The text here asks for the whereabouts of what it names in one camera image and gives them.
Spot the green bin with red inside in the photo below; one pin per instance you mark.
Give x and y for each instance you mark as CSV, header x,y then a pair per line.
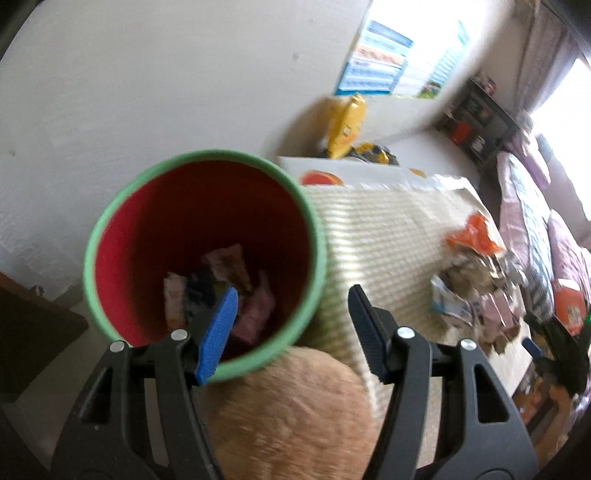
x,y
184,207

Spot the pink snack packet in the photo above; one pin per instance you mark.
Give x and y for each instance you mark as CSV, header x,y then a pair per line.
x,y
256,314

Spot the small white container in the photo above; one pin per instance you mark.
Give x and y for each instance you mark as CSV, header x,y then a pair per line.
x,y
478,144

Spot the striped beige tablecloth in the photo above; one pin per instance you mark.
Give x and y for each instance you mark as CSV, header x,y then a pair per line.
x,y
392,240

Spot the beige snack packet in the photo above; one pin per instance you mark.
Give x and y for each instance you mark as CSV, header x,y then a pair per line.
x,y
228,265

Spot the dark brown cabinet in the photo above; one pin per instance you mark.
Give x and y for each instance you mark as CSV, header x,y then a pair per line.
x,y
32,341

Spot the pink blanket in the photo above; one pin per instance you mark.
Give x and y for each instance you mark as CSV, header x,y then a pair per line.
x,y
570,249

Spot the blue and green wall poster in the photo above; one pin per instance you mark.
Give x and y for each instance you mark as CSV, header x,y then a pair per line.
x,y
445,69

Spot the white chart wall poster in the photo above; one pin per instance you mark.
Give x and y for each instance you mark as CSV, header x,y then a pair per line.
x,y
418,74

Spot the tan plush toy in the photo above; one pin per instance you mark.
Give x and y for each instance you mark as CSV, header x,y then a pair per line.
x,y
286,415

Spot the blue chequered quilt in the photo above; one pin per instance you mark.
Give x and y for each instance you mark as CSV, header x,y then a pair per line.
x,y
531,240

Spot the yellow toy vehicle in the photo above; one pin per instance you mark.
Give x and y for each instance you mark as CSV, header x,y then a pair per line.
x,y
374,154

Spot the orange snack wrapper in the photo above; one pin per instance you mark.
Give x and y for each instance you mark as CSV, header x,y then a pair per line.
x,y
473,235

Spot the pale patterned curtain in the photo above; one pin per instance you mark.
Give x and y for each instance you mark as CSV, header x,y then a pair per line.
x,y
545,60

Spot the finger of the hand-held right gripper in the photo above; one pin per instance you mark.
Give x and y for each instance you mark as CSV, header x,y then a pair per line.
x,y
533,348

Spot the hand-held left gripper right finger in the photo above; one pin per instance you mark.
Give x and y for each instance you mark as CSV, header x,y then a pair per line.
x,y
367,332

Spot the brown silver wrapper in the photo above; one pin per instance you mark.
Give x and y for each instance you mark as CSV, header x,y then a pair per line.
x,y
480,272

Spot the blue snack wrapper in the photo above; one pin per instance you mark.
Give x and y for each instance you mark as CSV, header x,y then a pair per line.
x,y
199,290

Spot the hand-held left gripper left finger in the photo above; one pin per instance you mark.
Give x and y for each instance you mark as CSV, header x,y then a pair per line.
x,y
219,337

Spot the red box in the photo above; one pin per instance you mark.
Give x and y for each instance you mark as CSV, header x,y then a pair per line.
x,y
460,133

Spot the white low table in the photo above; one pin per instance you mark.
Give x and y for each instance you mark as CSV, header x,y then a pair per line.
x,y
369,175

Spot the bed with pink sheet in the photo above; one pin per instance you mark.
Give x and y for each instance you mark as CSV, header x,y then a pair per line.
x,y
510,217

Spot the large blue wall poster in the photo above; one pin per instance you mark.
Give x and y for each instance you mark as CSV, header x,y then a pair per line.
x,y
374,60

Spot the purple pillow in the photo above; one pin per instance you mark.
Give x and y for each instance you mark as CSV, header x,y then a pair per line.
x,y
531,157

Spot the yellow duck toy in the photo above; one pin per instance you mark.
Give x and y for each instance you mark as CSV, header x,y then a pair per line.
x,y
346,124

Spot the window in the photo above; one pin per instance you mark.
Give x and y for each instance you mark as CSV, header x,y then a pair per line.
x,y
565,115

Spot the dark open shelf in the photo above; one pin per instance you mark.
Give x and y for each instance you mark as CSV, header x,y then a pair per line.
x,y
480,120

